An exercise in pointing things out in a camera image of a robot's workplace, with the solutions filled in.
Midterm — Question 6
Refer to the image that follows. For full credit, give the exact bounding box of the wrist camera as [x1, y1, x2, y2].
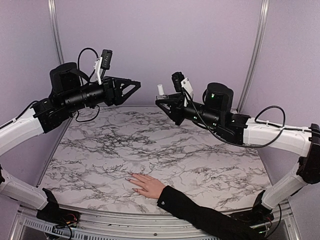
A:
[94, 49, 113, 85]
[171, 72, 193, 96]

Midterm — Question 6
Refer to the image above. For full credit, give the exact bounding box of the front aluminium rail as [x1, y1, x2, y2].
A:
[9, 203, 296, 240]

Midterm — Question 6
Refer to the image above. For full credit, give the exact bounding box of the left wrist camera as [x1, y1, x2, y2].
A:
[94, 49, 113, 85]

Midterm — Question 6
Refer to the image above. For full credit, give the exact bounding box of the clear nail polish bottle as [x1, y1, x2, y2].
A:
[156, 94, 168, 100]

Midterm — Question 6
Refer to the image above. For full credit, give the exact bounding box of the black sleeved forearm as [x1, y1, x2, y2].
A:
[157, 186, 265, 240]

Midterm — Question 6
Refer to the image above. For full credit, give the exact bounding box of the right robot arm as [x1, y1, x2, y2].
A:
[155, 78, 320, 225]

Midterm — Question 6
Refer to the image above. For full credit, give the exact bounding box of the aluminium frame post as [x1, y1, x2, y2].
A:
[236, 0, 270, 113]
[47, 0, 65, 65]

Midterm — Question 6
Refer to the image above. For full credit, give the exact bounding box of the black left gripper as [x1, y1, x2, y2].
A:
[63, 75, 142, 113]

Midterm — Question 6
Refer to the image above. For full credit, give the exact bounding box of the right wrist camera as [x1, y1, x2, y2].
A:
[171, 72, 193, 96]

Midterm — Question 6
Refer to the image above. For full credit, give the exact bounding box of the right aluminium frame post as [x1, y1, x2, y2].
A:
[236, 0, 270, 113]

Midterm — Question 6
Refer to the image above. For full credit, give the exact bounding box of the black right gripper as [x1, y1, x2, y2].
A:
[155, 93, 221, 130]

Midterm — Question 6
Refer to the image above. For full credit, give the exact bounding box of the left aluminium frame post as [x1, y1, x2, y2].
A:
[47, 0, 65, 65]

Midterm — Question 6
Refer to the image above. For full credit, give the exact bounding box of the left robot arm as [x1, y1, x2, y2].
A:
[0, 62, 141, 223]

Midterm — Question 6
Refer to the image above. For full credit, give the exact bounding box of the person's bare hand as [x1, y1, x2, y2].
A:
[125, 173, 166, 199]

